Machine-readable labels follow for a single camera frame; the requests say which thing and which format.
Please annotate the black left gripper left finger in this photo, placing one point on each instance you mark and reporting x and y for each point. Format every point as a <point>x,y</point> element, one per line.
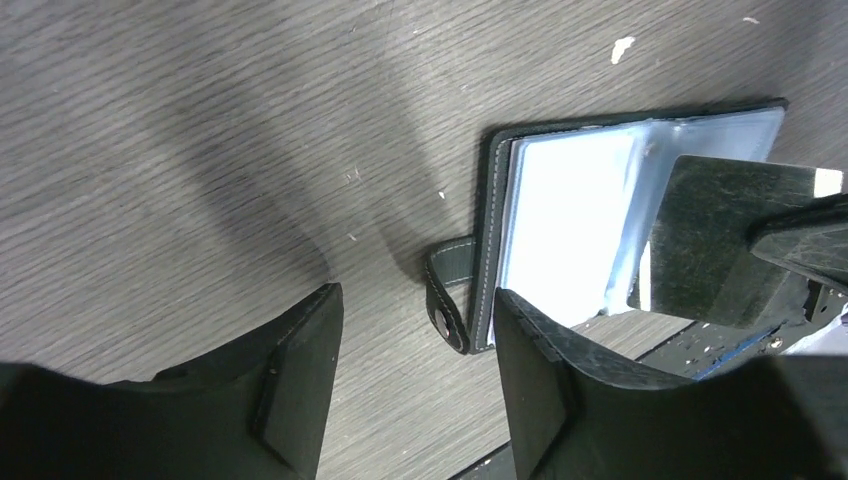
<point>255,407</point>

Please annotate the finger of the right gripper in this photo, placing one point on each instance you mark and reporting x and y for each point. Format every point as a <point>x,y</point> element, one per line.
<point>810,241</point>

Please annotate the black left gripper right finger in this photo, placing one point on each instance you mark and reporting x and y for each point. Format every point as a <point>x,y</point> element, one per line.
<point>596,417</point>

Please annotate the black leather card holder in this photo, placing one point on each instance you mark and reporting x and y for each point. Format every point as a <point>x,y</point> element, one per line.
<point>564,208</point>

